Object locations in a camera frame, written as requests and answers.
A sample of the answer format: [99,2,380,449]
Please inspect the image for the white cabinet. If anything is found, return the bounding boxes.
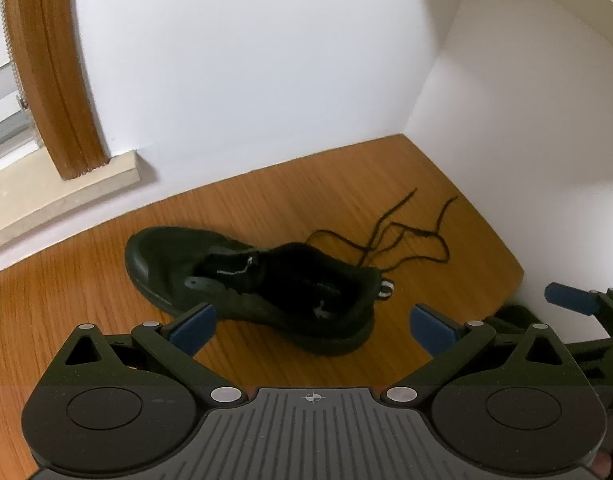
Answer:
[403,0,613,346]

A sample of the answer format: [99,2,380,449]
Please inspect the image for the white window blinds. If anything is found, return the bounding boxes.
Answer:
[0,0,43,177]

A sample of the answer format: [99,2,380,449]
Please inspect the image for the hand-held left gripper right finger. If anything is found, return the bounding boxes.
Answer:
[380,302,595,407]

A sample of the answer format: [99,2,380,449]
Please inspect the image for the wooden window frame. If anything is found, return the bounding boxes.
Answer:
[1,0,113,181]

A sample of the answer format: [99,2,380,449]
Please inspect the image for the beige window sill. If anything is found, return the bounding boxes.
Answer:
[0,150,140,262]

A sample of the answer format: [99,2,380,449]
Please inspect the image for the black shoelace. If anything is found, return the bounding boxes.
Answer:
[306,187,459,273]

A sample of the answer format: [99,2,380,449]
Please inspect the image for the black shoe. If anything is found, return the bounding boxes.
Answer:
[124,226,394,357]

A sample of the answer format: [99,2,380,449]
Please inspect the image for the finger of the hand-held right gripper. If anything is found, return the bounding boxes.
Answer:
[544,282,613,347]
[486,305,613,378]

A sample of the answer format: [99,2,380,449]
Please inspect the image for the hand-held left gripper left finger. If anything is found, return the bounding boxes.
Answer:
[54,302,248,407]

